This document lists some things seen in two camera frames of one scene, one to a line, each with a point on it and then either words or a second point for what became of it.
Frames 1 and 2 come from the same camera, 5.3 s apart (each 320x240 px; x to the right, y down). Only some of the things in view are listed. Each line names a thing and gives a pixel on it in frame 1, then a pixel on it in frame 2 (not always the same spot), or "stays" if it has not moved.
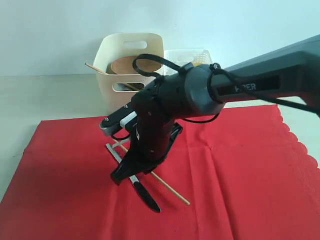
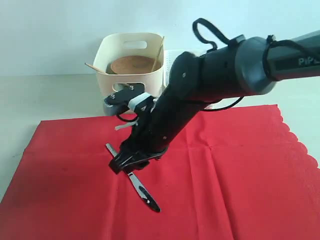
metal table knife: (143, 191) stays
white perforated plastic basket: (182, 57) stays
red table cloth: (245, 176) stays
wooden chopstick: (158, 178) → (158, 53)
